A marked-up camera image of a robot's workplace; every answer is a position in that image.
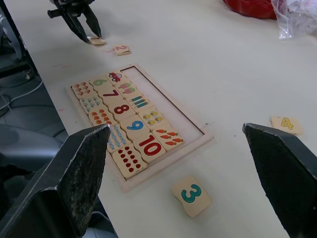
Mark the wooden tile red car picture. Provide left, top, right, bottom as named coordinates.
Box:
left=105, top=70, right=124, bottom=86

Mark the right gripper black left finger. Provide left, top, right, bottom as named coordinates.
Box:
left=0, top=123, right=111, bottom=238

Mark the wooden tile red number 8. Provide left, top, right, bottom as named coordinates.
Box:
left=107, top=99, right=139, bottom=122

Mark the wooden tile pencils picture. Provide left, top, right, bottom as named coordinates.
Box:
left=126, top=93, right=152, bottom=111

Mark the wooden tile red number 10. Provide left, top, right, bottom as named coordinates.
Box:
left=133, top=132, right=166, bottom=164

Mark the wooden tile orange leaves picture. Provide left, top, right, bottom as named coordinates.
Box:
left=88, top=108, right=117, bottom=127

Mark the black equipment stand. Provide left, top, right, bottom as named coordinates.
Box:
left=0, top=0, right=39, bottom=80

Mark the wooden tile ice creams picture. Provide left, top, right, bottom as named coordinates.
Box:
left=115, top=81, right=138, bottom=99

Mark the wooden tile teal number 3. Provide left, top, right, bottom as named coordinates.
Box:
left=171, top=175, right=212, bottom=218

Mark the dark grey rounded seat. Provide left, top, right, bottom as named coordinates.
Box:
left=0, top=123, right=71, bottom=179

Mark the white floor cable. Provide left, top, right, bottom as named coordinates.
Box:
left=0, top=79, right=44, bottom=110

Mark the wooden tile pink number 2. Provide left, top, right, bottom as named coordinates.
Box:
left=112, top=44, right=131, bottom=57

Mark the wooden number puzzle board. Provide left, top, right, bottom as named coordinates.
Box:
left=66, top=63, right=214, bottom=193

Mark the clear plastic bag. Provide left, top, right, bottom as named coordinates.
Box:
left=271, top=0, right=317, bottom=40

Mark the wooden tile blue number 9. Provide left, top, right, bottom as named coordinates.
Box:
left=119, top=114, right=153, bottom=141

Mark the wooden tile blue candies picture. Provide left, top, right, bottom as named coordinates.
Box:
left=106, top=123, right=133, bottom=153

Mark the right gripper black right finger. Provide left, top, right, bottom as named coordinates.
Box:
left=242, top=122, right=317, bottom=238

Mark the wooden tile yellow number 4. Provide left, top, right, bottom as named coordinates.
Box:
left=269, top=116, right=303, bottom=136

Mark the wooden tile green number 6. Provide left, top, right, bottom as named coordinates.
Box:
left=89, top=76, right=114, bottom=94

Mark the wooden tile red number 1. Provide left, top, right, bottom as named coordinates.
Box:
left=90, top=36, right=106, bottom=46

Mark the wooden tile orange carrots picture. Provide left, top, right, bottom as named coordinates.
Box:
left=152, top=126, right=185, bottom=152

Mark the wooden tile red ladybugs picture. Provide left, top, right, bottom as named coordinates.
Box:
left=111, top=143, right=149, bottom=179

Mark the wooden tile blue raindrops picture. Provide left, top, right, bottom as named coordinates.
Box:
left=78, top=95, right=104, bottom=115

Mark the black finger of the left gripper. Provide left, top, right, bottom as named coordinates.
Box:
left=83, top=4, right=102, bottom=39
left=60, top=14, right=90, bottom=44

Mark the wooden tile red mushrooms picture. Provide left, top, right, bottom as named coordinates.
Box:
left=71, top=81, right=94, bottom=100

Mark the wooden tile maroon number 7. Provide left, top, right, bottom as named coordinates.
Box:
left=97, top=86, right=127, bottom=106

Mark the red plastic container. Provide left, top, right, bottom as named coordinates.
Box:
left=222, top=0, right=278, bottom=20

